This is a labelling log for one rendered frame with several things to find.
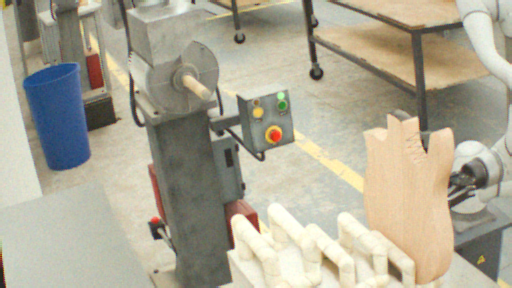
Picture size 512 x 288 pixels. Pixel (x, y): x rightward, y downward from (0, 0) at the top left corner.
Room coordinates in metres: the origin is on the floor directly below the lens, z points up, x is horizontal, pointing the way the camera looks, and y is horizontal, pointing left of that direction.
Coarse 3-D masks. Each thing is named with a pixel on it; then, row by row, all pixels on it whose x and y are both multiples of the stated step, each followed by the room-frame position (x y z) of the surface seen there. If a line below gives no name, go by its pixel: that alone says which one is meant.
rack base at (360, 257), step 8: (360, 248) 1.32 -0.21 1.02; (352, 256) 1.30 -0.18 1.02; (360, 256) 1.29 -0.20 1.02; (368, 256) 1.28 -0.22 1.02; (328, 264) 1.28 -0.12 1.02; (336, 264) 1.27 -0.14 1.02; (360, 264) 1.25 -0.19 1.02; (368, 264) 1.25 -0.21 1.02; (328, 272) 1.25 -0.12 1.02; (336, 272) 1.24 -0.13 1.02; (360, 272) 1.22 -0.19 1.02; (368, 272) 1.22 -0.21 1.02; (336, 280) 1.21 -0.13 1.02; (360, 280) 1.19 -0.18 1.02; (392, 280) 1.16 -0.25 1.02
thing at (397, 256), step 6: (378, 234) 1.32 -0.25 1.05; (384, 240) 1.29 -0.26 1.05; (390, 246) 1.26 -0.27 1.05; (396, 246) 1.26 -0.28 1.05; (390, 252) 1.24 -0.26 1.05; (396, 252) 1.23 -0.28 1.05; (402, 252) 1.23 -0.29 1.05; (390, 258) 1.24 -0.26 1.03; (396, 258) 1.21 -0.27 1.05; (402, 258) 1.20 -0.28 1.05; (408, 258) 1.19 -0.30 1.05; (402, 264) 1.19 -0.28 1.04; (408, 264) 1.17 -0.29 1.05; (414, 264) 1.17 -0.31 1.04; (408, 270) 1.17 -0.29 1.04
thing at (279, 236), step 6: (270, 222) 1.26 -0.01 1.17; (276, 222) 1.25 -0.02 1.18; (270, 228) 1.26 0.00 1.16; (276, 228) 1.25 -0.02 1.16; (282, 228) 1.25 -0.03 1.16; (276, 234) 1.25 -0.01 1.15; (282, 234) 1.25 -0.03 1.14; (276, 240) 1.25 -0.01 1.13; (282, 240) 1.25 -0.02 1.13; (276, 246) 1.25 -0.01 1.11; (282, 246) 1.25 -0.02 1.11
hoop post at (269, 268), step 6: (264, 264) 1.07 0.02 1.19; (270, 264) 1.07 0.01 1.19; (276, 264) 1.07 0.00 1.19; (264, 270) 1.07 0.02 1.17; (270, 270) 1.07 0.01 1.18; (276, 270) 1.07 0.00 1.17; (264, 276) 1.08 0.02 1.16; (270, 276) 1.07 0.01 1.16; (276, 276) 1.07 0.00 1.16; (270, 282) 1.07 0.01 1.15; (276, 282) 1.07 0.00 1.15
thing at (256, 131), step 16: (240, 96) 2.23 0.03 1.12; (256, 96) 2.20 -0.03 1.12; (272, 96) 2.20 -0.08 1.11; (288, 96) 2.23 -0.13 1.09; (240, 112) 2.24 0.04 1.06; (272, 112) 2.20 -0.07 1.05; (288, 112) 2.22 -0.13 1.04; (256, 128) 2.18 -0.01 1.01; (272, 128) 2.19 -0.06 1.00; (288, 128) 2.22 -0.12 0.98; (240, 144) 2.30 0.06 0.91; (256, 144) 2.18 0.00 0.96; (272, 144) 2.19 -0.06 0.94
